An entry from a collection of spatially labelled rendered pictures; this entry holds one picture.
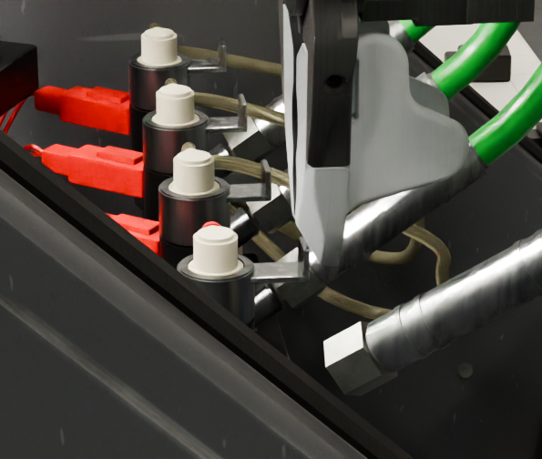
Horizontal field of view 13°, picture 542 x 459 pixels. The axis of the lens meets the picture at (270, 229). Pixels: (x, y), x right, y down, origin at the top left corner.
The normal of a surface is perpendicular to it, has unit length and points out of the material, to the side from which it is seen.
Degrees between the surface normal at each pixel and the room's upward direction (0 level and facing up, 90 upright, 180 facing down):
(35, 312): 90
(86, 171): 90
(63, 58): 90
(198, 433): 90
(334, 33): 80
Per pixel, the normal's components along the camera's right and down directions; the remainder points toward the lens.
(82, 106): -0.51, 0.32
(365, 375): -0.27, 0.36
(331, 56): 0.13, 0.37
